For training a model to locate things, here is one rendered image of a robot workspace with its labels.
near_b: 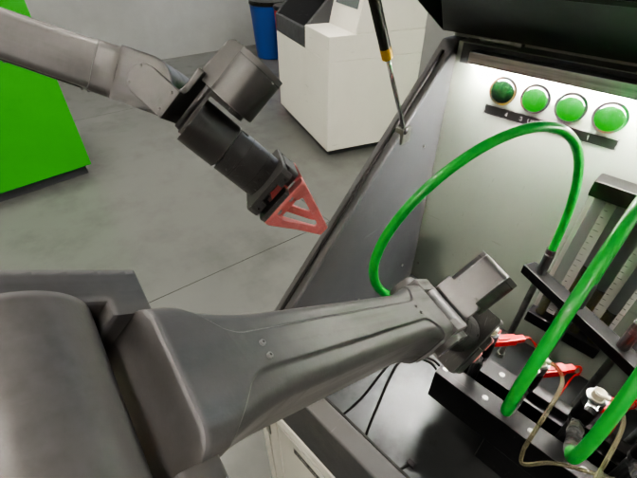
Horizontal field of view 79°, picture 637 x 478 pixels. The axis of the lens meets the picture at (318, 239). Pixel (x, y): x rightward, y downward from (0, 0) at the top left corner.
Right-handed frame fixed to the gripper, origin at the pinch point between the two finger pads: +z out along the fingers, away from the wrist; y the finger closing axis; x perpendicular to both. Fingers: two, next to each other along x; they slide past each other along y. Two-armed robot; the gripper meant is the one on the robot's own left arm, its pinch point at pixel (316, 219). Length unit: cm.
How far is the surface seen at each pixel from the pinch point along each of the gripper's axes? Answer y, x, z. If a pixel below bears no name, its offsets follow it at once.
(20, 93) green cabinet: 270, 114, -114
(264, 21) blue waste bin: 602, -64, -22
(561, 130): -0.6, -30.6, 16.9
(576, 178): 3.3, -30.3, 28.7
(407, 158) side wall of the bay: 29.0, -16.7, 17.7
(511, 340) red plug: -2.0, -5.4, 40.2
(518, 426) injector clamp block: -9.3, 3.9, 47.6
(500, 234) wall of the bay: 23, -19, 45
